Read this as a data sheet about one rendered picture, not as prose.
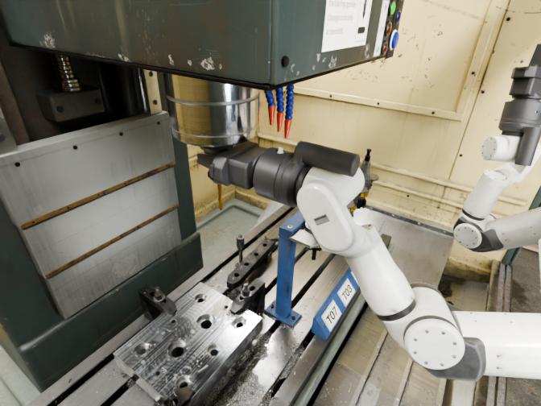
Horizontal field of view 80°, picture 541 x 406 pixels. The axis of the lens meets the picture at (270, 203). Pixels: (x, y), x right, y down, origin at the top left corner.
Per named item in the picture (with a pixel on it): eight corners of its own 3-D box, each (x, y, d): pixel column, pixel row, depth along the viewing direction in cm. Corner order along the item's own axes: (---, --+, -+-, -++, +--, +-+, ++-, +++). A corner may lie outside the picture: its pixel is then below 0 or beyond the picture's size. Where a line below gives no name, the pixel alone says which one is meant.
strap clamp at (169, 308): (183, 330, 93) (177, 293, 85) (174, 339, 91) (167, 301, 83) (153, 309, 99) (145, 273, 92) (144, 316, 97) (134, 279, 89)
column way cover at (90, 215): (187, 242, 128) (169, 112, 101) (64, 325, 94) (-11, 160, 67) (178, 238, 130) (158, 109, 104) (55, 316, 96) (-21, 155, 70)
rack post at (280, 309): (301, 316, 98) (309, 238, 83) (291, 329, 95) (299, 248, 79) (274, 301, 103) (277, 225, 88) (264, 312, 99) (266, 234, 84)
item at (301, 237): (324, 240, 81) (324, 238, 80) (314, 251, 77) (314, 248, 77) (299, 230, 84) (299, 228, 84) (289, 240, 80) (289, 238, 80)
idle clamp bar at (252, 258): (275, 255, 123) (275, 241, 120) (236, 300, 103) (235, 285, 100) (264, 250, 125) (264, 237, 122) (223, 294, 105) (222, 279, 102)
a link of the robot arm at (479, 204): (487, 172, 97) (458, 221, 108) (470, 180, 92) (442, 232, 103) (525, 190, 90) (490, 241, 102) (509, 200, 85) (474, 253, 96)
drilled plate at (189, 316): (262, 329, 89) (262, 317, 87) (182, 424, 69) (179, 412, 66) (201, 293, 100) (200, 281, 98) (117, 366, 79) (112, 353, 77)
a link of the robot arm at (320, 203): (315, 175, 55) (353, 242, 56) (287, 193, 49) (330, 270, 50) (345, 159, 51) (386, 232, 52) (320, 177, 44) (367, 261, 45)
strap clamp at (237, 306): (265, 308, 101) (266, 271, 93) (237, 337, 92) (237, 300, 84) (256, 303, 103) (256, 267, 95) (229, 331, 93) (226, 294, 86)
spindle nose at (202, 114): (207, 115, 69) (203, 54, 63) (274, 128, 63) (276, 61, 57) (151, 137, 57) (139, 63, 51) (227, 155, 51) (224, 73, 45)
